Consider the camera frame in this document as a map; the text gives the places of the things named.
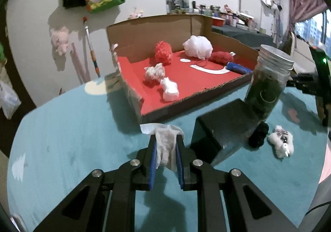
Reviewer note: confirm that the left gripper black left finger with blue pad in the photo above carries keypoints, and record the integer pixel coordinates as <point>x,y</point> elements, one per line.
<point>105,201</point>

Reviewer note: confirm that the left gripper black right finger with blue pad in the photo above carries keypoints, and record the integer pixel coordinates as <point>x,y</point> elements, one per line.
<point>227,201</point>

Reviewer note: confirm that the white plush bunny charm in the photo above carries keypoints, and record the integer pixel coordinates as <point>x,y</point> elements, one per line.
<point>282,141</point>

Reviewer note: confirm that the black fuzzy scrunchie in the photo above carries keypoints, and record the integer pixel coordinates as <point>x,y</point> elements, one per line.
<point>257,138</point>

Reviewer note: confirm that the large glass jar dark contents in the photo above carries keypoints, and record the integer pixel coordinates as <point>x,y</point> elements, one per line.
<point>269,80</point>

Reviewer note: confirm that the colourful beauty cream tin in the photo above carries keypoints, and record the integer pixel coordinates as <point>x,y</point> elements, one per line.
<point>218,134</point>

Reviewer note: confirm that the teal plush table cover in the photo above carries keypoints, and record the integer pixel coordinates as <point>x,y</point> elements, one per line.
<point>59,143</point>

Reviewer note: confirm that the dark cluttered side table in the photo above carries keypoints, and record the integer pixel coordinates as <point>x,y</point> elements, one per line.
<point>251,39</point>

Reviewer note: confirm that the pink curtain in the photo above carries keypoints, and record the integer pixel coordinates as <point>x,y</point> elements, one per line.
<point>299,11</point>

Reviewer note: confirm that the blue roll in box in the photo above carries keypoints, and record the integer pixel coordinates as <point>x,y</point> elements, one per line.
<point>234,67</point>

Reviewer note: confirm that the dark red pouf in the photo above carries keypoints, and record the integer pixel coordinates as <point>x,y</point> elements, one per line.
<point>222,58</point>

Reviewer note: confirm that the white refrigerator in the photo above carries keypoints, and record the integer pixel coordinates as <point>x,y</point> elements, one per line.
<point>262,14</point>

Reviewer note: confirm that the red bowl on counter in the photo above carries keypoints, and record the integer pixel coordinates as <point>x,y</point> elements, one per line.
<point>217,21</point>

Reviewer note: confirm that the white crumpled cloth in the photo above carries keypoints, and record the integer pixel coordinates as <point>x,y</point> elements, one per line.
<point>170,90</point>

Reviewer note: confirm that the white mesh bath pouf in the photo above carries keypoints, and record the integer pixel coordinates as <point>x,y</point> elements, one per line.
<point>198,47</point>

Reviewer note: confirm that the pink white knotted cloth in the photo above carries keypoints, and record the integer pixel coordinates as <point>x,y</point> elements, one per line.
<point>154,73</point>

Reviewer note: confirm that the red lined cardboard box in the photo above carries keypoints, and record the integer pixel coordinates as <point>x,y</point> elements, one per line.
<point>198,80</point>

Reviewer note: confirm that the red mesh pouf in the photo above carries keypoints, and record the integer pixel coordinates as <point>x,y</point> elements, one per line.
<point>163,53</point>

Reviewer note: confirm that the mop stick against wall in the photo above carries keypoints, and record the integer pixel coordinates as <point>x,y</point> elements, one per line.
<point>92,53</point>

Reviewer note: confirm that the pink plush wall toy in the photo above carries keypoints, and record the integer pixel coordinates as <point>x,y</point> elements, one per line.
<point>60,40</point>

